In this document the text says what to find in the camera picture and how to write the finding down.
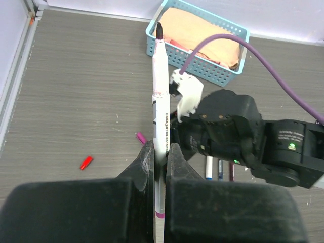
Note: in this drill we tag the white pen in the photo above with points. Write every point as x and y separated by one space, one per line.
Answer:
161 118

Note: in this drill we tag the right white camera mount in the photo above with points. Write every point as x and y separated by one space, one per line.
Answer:
189 90

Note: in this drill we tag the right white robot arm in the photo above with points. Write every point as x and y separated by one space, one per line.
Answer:
292 153

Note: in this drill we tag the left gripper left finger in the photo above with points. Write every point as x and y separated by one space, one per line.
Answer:
119 209

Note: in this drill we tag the peach folded towel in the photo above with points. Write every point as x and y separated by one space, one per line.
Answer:
186 30

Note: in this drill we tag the blue gel pen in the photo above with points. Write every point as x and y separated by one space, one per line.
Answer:
220 170

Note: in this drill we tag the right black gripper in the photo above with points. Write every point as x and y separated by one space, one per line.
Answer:
225 125

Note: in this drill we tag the purple pen cap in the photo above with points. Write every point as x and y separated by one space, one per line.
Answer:
141 137

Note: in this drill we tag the white marker blue print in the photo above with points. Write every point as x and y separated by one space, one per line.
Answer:
209 168

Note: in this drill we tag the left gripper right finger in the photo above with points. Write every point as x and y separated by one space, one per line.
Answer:
198 210

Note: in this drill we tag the red cap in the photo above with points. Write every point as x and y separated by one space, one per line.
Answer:
86 162

